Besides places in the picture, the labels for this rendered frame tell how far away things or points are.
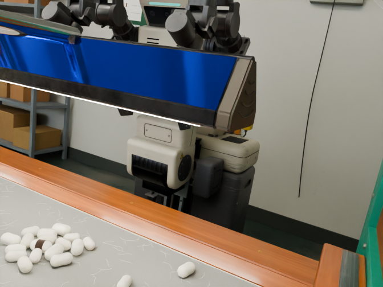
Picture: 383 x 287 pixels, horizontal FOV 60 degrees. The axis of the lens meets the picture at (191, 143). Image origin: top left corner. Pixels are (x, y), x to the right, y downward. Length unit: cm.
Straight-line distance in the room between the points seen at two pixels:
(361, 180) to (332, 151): 26
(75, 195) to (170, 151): 45
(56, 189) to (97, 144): 252
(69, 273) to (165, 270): 16
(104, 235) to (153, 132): 61
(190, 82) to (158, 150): 88
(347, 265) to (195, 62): 35
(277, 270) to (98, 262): 32
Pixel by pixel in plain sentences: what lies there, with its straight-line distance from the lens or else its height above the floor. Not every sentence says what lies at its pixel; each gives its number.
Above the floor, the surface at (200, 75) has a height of 109.
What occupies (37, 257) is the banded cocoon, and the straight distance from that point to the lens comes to 63.
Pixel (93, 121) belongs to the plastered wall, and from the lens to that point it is 339.
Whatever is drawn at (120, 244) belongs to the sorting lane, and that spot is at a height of 74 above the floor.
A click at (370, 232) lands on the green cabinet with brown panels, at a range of 63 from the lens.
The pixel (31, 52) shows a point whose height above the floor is 108.
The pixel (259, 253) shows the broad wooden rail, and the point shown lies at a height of 76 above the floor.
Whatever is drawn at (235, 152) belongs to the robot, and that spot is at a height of 78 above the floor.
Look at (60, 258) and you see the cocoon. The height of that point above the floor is 76.
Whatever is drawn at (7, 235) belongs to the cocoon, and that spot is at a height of 76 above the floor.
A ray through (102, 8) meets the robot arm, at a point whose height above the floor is 125.
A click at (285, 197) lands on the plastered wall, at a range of 259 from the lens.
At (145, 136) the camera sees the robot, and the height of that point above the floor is 82.
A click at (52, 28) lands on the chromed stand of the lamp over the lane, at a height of 111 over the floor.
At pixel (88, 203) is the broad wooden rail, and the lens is 81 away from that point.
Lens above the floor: 109
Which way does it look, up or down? 13 degrees down
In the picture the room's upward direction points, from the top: 8 degrees clockwise
